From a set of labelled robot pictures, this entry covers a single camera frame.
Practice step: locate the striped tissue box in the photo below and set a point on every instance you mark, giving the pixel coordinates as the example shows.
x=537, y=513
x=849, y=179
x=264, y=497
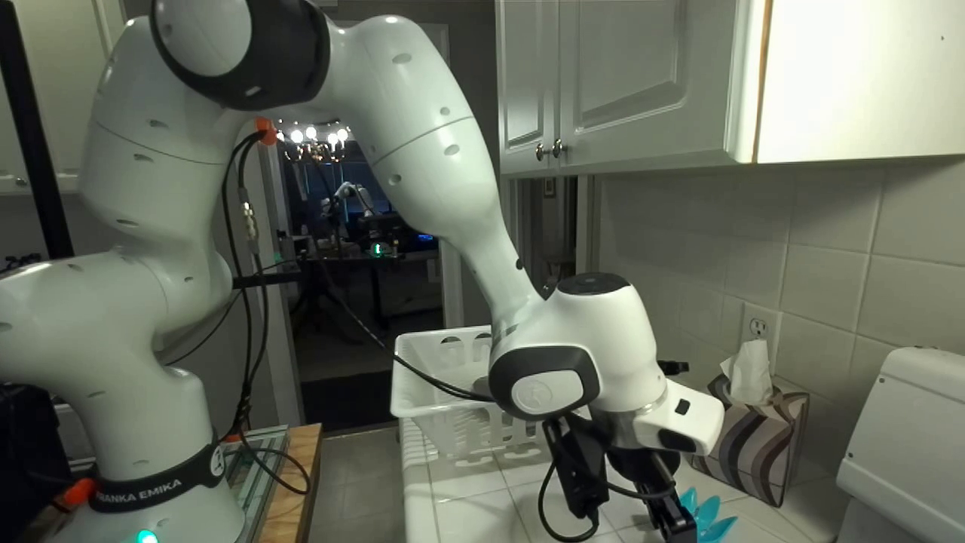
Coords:
x=754, y=453

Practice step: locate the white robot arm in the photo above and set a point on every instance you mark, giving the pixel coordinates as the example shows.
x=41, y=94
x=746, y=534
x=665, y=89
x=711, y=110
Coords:
x=423, y=120

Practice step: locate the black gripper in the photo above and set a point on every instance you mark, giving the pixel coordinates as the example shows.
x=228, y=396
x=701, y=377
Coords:
x=658, y=493

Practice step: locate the metal robot mounting plate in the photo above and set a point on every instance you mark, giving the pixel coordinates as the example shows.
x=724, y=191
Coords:
x=258, y=470

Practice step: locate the white wall outlet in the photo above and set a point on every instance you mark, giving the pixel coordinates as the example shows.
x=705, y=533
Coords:
x=757, y=325

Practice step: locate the white panel door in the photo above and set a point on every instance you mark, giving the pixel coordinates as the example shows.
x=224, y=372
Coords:
x=64, y=39

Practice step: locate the black camera stand pole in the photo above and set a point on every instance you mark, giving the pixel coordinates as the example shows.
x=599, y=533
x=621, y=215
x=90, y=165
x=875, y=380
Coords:
x=30, y=131

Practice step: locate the lit chandelier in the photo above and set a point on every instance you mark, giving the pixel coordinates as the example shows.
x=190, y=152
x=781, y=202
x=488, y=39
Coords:
x=312, y=138

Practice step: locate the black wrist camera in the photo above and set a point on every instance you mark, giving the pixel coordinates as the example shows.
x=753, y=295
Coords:
x=577, y=467

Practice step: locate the white tissue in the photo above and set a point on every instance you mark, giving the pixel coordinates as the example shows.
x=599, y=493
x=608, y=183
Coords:
x=750, y=372

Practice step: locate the dark background table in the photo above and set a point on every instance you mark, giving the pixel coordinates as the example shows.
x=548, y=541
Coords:
x=401, y=259

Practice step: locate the white wall cabinet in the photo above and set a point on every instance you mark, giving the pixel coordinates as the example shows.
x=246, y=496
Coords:
x=653, y=80

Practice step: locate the short black mounting rod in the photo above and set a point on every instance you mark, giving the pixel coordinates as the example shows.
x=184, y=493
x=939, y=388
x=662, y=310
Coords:
x=267, y=277

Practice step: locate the white plastic dish rack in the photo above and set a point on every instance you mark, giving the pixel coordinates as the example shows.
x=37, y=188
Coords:
x=432, y=393

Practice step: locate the metal cabinet knob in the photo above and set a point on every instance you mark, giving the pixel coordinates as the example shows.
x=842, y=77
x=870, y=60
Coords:
x=544, y=152
x=560, y=149

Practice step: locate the white gas stove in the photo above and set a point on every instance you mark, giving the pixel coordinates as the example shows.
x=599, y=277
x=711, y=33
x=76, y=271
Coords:
x=905, y=440

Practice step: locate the orange plug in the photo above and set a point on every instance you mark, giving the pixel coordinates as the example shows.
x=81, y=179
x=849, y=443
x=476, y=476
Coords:
x=74, y=493

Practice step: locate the wooden board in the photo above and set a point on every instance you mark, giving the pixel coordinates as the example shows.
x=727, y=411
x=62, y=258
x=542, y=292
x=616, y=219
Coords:
x=298, y=493

